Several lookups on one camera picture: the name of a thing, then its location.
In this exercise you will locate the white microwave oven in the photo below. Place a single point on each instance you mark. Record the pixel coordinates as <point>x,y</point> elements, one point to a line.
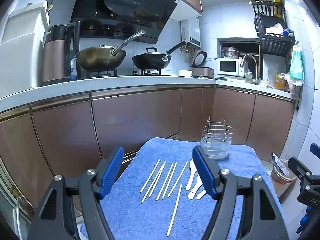
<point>228,67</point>

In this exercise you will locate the white plastic storage box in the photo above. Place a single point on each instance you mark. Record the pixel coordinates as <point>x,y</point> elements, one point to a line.
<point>27,20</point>
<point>20,65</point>

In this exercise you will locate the group of wooden chopsticks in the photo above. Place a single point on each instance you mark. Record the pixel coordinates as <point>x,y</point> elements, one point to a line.
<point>174,210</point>

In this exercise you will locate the brown rice cooker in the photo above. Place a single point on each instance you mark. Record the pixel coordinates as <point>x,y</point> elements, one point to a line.
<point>200,60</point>

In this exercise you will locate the clear plastic bag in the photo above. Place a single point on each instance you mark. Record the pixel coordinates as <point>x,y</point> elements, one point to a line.
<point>293,85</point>

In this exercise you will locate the white spray bottle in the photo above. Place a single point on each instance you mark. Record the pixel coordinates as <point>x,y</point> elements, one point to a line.
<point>268,78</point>

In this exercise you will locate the white bowl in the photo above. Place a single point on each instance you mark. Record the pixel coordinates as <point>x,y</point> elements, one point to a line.
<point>185,73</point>

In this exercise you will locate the steel kitchen faucet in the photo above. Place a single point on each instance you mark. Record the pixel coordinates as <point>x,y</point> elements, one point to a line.
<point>254,60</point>

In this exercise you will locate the teal hanging bag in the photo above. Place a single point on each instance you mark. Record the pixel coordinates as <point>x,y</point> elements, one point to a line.
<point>297,65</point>

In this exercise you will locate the blue and white salt bag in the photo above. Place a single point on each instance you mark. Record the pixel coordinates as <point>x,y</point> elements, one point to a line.
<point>73,70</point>

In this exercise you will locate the brass water valves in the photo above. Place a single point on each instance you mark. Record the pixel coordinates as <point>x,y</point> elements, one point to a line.
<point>188,50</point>

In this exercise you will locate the white plastic spoon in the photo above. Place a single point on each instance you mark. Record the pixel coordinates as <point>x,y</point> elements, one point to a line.
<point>193,191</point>
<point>192,172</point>
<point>200,194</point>

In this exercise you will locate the black wok with lid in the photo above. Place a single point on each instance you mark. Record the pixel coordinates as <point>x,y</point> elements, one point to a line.
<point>150,61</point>

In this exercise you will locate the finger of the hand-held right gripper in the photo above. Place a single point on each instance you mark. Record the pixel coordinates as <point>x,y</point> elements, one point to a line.
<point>295,163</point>
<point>315,150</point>

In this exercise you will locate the yellow detergent bottle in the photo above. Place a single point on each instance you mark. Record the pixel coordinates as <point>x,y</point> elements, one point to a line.
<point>280,81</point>

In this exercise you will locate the gas stove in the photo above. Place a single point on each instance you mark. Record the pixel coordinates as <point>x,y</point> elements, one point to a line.
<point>105,73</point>

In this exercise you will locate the steel pot with lid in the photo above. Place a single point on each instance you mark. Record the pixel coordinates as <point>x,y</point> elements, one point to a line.
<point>230,52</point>

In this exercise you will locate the white water heater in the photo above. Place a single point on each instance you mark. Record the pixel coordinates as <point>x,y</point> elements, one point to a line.
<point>191,32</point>

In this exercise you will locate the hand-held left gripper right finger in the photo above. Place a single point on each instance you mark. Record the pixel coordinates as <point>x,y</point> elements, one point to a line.
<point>205,172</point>

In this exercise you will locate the crumpled snack packet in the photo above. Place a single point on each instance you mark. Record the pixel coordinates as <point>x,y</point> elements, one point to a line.
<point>280,163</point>

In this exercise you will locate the person's right hand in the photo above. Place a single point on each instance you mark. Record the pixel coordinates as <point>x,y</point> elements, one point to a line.
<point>306,220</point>

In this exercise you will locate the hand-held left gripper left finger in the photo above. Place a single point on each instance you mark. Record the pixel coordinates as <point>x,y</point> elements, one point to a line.
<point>112,172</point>

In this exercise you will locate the black range hood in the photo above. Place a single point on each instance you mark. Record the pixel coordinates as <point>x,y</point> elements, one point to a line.
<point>125,5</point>

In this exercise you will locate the brown soy milk maker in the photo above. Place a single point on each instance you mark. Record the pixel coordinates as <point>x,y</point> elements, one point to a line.
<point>53,60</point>

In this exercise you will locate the white cloth on rack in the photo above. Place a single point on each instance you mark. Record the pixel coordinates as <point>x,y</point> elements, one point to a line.
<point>276,28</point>

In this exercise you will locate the trash bin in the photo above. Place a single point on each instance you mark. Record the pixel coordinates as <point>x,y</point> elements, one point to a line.
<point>282,178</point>

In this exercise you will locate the blue towel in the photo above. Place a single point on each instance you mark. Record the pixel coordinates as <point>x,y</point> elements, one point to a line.
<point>140,217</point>

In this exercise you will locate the black dish rack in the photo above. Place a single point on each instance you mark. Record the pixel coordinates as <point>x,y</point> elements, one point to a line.
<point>275,43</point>

